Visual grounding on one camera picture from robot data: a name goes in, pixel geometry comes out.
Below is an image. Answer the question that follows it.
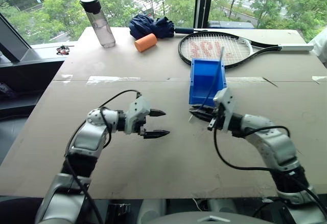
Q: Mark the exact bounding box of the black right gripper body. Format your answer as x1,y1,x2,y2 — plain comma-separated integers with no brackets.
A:
207,106,223,132

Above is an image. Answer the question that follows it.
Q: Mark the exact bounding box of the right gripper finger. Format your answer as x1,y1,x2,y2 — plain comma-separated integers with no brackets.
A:
189,105,214,115
191,113,215,123

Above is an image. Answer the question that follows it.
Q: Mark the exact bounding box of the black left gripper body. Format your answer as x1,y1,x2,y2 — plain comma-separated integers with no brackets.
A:
137,108,154,140

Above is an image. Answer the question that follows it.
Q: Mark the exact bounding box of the blue plastic bin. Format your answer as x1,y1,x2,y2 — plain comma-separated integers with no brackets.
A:
188,58,229,108

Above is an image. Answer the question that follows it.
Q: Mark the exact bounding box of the orange foam cylinder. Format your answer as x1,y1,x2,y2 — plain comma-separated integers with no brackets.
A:
134,33,158,54

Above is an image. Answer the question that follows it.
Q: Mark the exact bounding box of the grey rounded robot leg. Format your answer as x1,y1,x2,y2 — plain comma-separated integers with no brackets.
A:
138,198,167,220
206,198,241,215

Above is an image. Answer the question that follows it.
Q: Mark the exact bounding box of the black metal clamp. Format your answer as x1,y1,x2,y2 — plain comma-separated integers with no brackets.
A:
106,203,131,224

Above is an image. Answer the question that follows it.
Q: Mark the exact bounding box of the navy folded umbrella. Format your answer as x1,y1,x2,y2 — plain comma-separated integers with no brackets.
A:
128,13,208,41

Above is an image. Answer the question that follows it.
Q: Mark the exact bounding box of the clear black-capped water bottle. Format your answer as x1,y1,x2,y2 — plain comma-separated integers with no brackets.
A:
79,0,116,49

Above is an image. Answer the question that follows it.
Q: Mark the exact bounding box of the black white tennis racket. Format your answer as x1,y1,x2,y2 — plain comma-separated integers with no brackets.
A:
177,31,315,70

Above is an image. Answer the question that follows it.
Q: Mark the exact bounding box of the black window pillar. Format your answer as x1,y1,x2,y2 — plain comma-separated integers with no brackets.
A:
193,0,216,29

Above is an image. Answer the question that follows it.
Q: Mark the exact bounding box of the small red black gadget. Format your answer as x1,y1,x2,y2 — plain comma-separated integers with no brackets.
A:
56,44,75,56

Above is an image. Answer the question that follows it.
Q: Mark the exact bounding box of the white cloth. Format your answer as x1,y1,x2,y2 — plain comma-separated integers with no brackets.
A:
307,26,327,68

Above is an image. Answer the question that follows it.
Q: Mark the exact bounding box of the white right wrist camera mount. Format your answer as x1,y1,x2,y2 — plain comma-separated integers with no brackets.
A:
213,87,237,133

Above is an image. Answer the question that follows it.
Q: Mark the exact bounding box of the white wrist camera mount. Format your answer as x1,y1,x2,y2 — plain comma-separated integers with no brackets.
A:
124,97,151,135
213,87,237,133

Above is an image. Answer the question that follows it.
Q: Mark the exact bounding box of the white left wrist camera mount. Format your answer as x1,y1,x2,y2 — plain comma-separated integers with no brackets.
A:
124,97,151,135

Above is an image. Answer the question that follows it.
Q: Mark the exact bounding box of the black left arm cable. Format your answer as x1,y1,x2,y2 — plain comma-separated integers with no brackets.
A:
65,89,143,224

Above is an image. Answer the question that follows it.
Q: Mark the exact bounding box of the black slanted window frame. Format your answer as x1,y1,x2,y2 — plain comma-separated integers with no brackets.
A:
0,11,32,63

